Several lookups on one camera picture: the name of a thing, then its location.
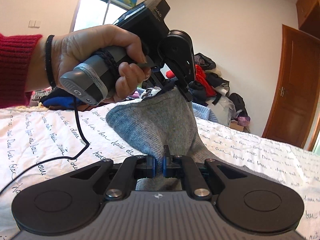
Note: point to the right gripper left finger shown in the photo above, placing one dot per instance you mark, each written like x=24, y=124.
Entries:
x=73, y=200

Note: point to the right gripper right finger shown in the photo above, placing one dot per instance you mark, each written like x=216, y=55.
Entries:
x=248, y=202

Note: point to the grey knit sweater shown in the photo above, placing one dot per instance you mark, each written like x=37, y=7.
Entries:
x=150, y=125

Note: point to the red sweater sleeve forearm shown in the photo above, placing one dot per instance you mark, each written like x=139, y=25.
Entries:
x=16, y=52

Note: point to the tall heap of clothes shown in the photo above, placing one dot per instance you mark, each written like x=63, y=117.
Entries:
x=232, y=101

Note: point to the pile of dark clothes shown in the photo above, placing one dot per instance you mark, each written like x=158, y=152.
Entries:
x=53, y=98

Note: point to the person's left hand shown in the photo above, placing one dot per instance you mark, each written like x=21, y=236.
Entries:
x=99, y=63

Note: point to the red jacket on pile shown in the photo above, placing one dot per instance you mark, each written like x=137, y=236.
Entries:
x=200, y=89

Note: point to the pink purple garment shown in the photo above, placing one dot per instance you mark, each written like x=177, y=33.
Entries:
x=135, y=95

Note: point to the light blue knit blanket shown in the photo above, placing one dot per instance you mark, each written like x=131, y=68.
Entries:
x=204, y=113

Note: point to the white quilt with script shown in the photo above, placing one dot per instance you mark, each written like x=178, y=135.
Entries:
x=38, y=144

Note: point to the brown wooden door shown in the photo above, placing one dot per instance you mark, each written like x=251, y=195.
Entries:
x=297, y=91

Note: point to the window with metal frame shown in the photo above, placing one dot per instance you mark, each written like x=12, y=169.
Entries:
x=92, y=13

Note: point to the black hair tie wristband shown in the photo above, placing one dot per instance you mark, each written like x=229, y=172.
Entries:
x=49, y=66

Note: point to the white wall switch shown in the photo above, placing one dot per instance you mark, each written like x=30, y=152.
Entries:
x=34, y=24

